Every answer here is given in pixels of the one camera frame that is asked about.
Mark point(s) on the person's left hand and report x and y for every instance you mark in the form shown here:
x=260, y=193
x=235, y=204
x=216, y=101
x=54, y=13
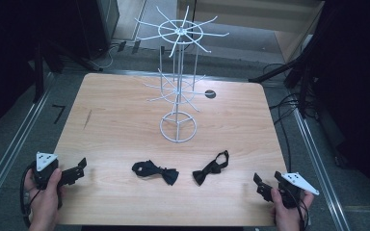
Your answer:
x=46, y=202

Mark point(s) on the metal floor rail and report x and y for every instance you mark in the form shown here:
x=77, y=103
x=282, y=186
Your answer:
x=9, y=154
x=321, y=173

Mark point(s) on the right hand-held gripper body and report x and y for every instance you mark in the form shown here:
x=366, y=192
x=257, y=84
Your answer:
x=297, y=184

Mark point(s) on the black metal stand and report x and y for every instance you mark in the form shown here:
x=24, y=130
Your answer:
x=61, y=61
x=289, y=69

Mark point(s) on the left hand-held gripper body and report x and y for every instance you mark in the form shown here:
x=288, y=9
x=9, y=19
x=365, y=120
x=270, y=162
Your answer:
x=46, y=161

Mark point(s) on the person's right hand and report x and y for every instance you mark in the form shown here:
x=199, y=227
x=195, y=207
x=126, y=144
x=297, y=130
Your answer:
x=285, y=216

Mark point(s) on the black bow tie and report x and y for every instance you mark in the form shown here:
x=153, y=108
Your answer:
x=210, y=169
x=155, y=171

